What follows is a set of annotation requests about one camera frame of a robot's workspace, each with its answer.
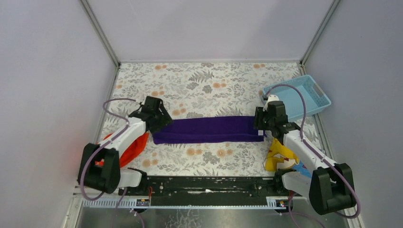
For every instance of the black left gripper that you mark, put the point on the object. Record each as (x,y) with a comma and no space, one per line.
(158,116)

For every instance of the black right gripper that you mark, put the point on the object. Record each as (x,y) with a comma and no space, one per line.
(263,118)

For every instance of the purple towel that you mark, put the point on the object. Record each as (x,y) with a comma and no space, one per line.
(210,130)

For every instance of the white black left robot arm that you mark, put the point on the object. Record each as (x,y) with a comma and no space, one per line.
(102,166)

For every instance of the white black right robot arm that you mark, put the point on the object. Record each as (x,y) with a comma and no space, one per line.
(331,185)

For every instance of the yellow blue Pokemon towel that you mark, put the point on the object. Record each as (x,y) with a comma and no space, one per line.
(280,157)

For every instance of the orange towel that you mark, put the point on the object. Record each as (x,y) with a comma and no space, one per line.
(135,149)

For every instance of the light blue plastic basket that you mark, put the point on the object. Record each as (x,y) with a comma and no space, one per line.
(315,98)

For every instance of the floral patterned table mat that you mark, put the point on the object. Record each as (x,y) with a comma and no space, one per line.
(194,90)

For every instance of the white slotted cable duct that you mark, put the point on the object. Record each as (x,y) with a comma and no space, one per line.
(205,203)

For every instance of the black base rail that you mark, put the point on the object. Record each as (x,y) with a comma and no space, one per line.
(204,186)

